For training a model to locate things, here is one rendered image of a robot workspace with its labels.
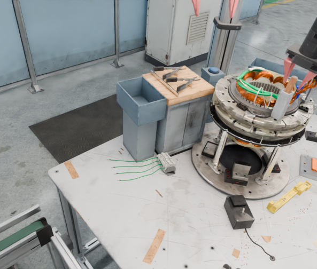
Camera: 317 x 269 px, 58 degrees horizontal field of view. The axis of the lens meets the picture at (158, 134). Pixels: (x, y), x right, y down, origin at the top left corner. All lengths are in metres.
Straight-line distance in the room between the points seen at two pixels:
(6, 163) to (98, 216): 1.49
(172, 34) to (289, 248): 2.61
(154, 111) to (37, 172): 1.43
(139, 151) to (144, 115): 0.19
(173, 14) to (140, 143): 2.26
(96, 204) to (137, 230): 0.17
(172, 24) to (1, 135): 1.96
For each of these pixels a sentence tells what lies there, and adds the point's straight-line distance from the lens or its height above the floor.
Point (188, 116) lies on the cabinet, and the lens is 1.07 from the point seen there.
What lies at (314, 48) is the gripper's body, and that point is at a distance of 0.81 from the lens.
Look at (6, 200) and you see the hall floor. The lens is 2.12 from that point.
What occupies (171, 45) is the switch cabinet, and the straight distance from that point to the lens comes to 3.27.
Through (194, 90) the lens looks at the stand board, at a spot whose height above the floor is 1.06.
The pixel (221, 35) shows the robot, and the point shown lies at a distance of 1.37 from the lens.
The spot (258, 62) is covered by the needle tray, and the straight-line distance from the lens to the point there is 1.38.
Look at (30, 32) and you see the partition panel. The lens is 2.92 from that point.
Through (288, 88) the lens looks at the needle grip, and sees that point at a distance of 0.88.
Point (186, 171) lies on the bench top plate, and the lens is 1.10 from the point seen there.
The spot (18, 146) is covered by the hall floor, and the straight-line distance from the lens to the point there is 2.48.
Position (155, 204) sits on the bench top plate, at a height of 0.78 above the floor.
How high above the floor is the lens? 1.57
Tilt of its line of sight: 40 degrees down
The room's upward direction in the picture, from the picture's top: 6 degrees clockwise
